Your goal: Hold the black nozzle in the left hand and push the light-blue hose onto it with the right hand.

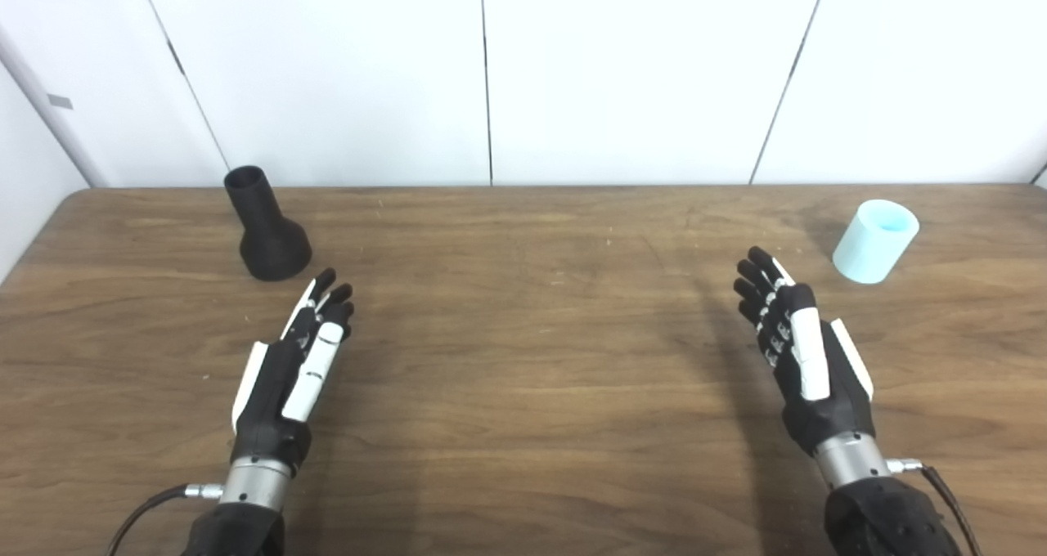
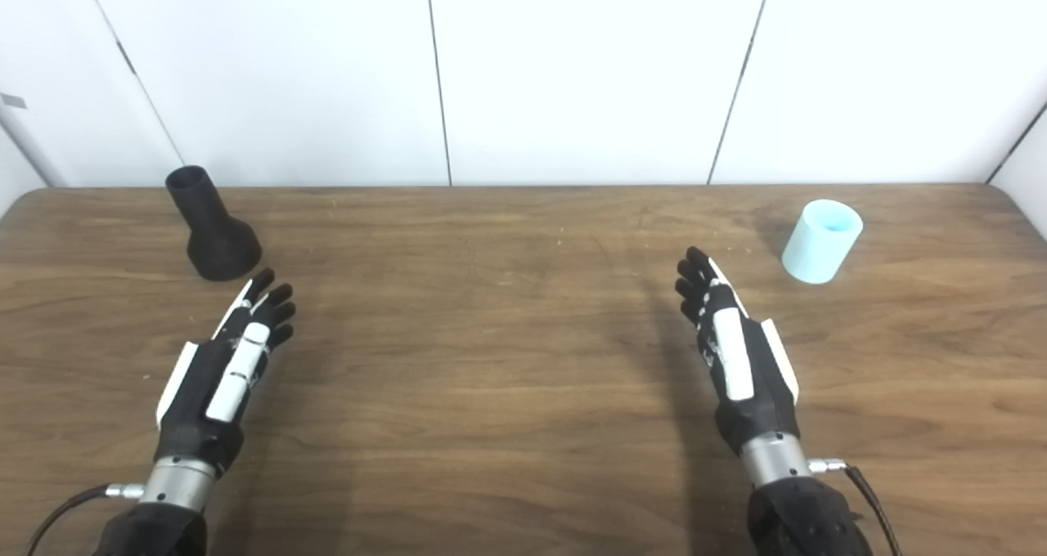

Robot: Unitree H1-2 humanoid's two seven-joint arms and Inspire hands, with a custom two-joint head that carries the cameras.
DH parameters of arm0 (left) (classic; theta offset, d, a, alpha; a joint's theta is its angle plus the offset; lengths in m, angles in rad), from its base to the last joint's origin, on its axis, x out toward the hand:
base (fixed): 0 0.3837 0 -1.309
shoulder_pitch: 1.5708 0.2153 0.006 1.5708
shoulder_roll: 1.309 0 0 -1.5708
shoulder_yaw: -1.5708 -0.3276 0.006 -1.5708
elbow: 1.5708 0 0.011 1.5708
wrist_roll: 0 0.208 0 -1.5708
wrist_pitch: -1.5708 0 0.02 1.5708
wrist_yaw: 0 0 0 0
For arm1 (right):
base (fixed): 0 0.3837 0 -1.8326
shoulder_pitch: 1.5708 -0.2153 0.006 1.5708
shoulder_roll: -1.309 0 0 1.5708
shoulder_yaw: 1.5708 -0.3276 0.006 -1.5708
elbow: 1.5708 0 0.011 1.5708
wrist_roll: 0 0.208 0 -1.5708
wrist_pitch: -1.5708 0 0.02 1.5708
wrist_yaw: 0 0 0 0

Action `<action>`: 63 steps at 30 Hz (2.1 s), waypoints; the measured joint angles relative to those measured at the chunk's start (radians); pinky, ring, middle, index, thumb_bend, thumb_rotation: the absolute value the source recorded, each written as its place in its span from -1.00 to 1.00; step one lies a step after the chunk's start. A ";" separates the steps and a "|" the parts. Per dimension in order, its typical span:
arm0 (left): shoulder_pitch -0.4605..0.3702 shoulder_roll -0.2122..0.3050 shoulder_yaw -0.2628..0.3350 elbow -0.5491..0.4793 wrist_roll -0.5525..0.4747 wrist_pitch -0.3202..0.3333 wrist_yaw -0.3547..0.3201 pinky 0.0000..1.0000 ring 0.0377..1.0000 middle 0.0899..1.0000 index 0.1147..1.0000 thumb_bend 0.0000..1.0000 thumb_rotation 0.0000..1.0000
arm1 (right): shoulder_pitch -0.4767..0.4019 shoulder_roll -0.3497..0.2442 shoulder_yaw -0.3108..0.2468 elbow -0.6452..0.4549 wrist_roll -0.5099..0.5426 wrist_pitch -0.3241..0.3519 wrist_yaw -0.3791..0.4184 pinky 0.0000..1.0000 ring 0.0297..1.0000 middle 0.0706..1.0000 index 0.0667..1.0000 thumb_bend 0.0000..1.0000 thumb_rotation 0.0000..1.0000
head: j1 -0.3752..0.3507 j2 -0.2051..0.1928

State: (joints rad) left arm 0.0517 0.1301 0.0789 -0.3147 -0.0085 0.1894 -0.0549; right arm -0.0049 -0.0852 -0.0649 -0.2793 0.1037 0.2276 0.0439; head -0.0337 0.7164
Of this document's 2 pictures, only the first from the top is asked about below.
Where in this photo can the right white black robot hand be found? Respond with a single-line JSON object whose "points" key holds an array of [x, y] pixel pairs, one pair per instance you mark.
{"points": [[834, 401]]}

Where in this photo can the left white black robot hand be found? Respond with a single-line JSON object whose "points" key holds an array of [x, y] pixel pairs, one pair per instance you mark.
{"points": [[274, 392]]}

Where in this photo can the black nozzle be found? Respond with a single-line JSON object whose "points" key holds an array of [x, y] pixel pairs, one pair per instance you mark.
{"points": [[274, 249]]}

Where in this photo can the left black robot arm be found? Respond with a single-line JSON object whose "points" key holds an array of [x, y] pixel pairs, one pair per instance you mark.
{"points": [[245, 531]]}

